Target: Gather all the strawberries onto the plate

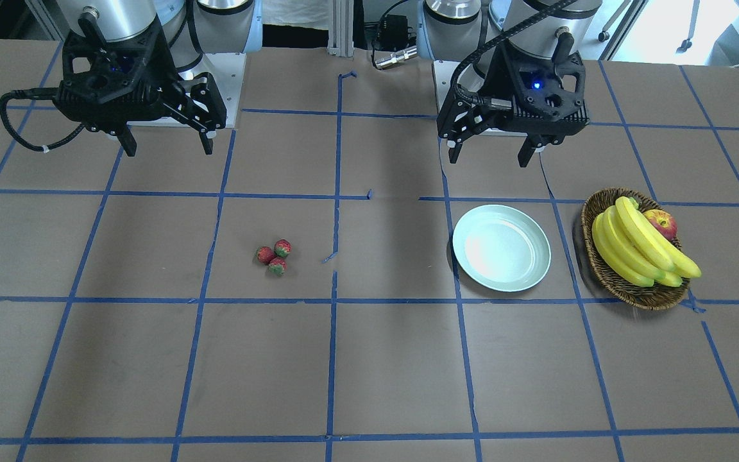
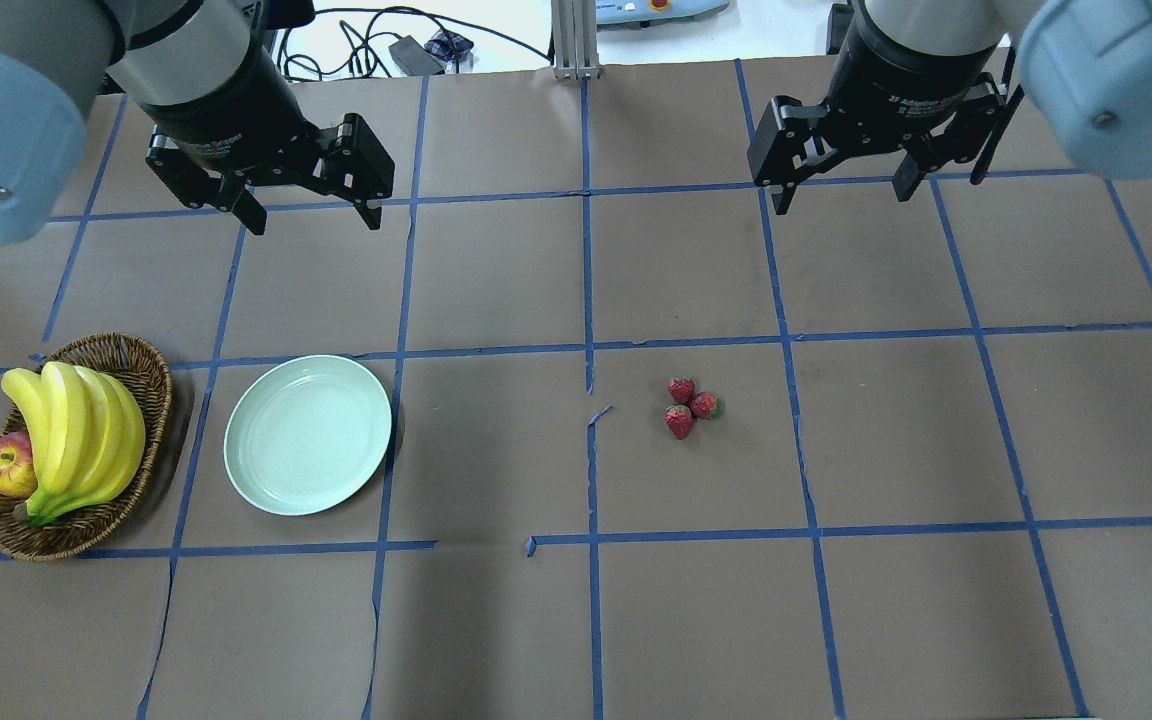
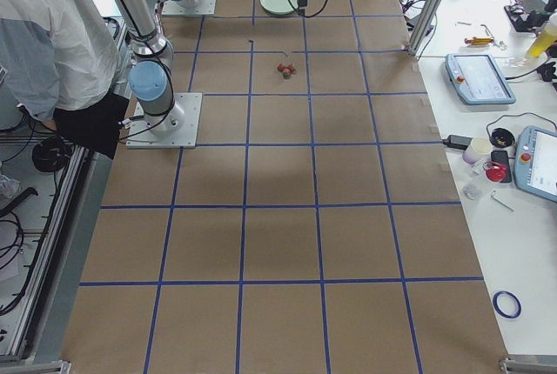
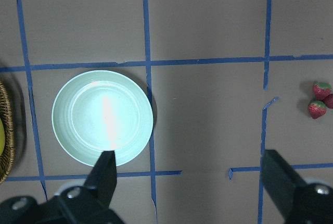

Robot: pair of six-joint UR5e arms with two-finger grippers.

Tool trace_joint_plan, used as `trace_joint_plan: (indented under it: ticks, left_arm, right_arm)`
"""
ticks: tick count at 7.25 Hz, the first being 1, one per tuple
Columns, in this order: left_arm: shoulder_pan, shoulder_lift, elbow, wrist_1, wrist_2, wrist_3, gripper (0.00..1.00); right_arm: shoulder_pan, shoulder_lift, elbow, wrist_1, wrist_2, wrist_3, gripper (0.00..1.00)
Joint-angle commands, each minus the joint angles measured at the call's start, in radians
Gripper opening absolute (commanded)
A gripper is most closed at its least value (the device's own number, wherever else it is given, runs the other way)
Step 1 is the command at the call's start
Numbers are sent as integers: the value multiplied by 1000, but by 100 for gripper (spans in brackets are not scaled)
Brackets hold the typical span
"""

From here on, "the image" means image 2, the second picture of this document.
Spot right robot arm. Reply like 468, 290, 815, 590
748, 1, 1152, 215

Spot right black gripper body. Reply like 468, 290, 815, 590
748, 29, 1009, 188

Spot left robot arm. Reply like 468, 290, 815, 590
0, 1, 396, 247

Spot black cables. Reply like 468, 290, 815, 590
276, 5, 552, 83

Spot red yellow apple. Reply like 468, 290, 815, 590
0, 430, 38, 498

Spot yellow banana bunch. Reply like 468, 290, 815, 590
0, 361, 147, 526

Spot aluminium frame post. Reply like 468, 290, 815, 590
550, 0, 602, 81

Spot red strawberry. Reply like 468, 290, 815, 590
667, 376, 696, 406
689, 391, 723, 420
664, 404, 695, 439

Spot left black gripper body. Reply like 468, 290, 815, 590
145, 45, 396, 213

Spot black power adapter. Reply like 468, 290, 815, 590
388, 35, 445, 77

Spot teach pendant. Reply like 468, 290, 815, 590
594, 0, 732, 29

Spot light green plate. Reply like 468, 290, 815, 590
221, 355, 392, 516

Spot wicker basket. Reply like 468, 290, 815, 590
0, 332, 174, 562

